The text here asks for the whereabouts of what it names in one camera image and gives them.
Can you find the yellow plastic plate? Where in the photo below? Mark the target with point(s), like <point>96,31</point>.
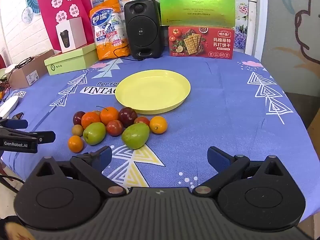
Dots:
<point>152,90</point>

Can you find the shiny green gift box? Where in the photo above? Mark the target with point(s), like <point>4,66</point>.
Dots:
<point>197,5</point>

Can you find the orange tangerine with stem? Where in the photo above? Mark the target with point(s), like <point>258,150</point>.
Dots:
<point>110,115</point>

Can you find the small black device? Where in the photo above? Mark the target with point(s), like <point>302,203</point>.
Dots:
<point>18,116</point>

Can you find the white bowl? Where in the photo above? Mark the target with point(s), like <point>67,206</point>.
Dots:
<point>6,71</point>

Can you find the red cracker box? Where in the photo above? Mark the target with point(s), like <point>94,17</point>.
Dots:
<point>200,42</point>

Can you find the brown cardboard box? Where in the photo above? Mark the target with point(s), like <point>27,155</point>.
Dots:
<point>32,70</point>

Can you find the small dark red plum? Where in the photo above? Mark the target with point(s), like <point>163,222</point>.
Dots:
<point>78,117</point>

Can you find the deep orange tangerine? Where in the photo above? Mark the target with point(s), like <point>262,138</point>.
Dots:
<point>90,120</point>

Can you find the yellow-orange tangerine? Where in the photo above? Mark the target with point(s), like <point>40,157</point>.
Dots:
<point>158,124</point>

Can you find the blue printed tablecloth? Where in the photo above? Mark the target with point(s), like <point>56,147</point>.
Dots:
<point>225,105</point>

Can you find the large oblong green fruit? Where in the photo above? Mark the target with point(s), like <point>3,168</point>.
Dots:
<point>135,135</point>

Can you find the black speaker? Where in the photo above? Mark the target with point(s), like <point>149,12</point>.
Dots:
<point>142,30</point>

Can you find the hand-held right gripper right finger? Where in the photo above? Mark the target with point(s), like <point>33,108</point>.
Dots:
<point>216,158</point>

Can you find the white door frame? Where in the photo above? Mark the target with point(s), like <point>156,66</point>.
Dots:
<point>257,17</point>

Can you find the red-green apple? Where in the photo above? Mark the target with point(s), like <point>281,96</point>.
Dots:
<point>142,120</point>

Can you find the orange paper cup package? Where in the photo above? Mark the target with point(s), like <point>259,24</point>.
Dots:
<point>110,45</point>

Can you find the light green shoe box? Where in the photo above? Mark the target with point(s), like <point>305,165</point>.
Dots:
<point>72,60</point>

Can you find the small orange tangerine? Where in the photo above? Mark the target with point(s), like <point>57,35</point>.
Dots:
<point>75,144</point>

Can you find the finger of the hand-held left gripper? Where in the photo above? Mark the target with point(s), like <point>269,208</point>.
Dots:
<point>17,124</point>
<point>46,137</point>

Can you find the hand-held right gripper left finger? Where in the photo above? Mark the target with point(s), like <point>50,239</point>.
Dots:
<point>106,156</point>

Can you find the red apple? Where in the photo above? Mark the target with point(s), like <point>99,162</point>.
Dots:
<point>114,128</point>

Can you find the round green apple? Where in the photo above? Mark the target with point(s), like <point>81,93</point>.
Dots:
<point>94,133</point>

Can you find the white cup box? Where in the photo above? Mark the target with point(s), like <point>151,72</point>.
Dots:
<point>75,30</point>

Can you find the white oval device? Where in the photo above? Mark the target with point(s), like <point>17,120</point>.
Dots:
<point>8,106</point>

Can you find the magenta paper bag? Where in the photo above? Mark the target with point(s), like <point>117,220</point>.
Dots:
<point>55,5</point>

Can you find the large dark red plum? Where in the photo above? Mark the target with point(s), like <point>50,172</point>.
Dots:
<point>127,116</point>

